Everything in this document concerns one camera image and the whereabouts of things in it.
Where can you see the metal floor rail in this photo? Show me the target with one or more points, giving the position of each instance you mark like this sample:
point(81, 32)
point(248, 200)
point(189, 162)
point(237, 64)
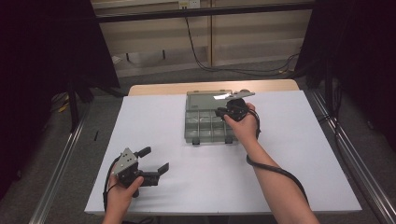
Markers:
point(358, 155)
point(59, 174)

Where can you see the person's right hand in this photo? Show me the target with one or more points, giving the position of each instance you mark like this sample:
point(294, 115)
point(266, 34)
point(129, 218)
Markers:
point(247, 129)

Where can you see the black curtain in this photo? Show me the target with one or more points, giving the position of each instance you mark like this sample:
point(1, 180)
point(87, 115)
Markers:
point(46, 62)
point(358, 62)

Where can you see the black horizontal bar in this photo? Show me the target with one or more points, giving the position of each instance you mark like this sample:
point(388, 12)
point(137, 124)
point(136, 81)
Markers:
point(202, 12)

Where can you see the black stand post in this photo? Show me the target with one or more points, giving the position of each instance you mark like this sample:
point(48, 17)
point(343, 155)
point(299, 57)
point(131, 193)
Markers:
point(73, 109)

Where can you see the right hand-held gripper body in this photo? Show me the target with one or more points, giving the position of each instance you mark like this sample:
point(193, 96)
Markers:
point(237, 109)

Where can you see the person's left hand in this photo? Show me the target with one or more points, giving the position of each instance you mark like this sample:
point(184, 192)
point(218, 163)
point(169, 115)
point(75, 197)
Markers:
point(120, 199)

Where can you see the clear grey compartment box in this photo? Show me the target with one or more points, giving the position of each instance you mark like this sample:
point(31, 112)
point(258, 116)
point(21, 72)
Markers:
point(202, 127)

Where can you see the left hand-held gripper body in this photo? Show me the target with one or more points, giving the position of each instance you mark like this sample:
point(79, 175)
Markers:
point(129, 171)

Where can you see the white wall outlet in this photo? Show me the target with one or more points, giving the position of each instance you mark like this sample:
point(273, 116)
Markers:
point(189, 3)

